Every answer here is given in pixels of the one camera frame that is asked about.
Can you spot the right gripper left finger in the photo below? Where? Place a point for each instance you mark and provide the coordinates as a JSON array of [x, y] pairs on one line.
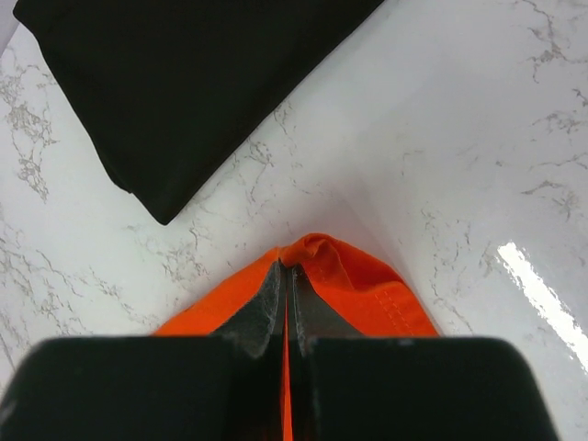
[[254, 325]]

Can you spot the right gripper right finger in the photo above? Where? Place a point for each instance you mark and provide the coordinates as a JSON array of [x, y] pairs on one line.
[[310, 316]]

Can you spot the orange t shirt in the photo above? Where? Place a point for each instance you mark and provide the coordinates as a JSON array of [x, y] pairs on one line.
[[366, 292]]

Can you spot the folded black t shirt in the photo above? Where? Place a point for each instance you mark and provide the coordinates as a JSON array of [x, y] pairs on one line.
[[168, 90]]

